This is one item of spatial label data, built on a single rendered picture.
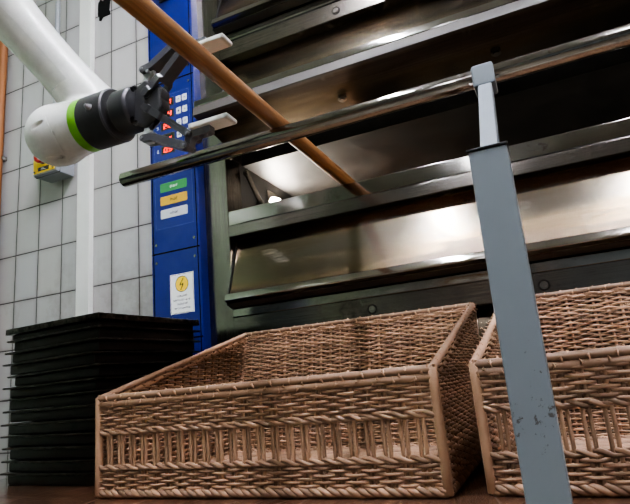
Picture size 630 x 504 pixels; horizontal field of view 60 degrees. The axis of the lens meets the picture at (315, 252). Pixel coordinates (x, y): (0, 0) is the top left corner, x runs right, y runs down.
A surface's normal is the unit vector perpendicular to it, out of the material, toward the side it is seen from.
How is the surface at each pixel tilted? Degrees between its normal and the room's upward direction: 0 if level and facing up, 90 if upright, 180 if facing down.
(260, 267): 70
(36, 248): 90
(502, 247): 90
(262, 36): 90
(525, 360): 90
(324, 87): 171
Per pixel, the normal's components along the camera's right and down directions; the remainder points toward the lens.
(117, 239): -0.40, -0.18
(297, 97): 0.02, 0.93
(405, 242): -0.41, -0.50
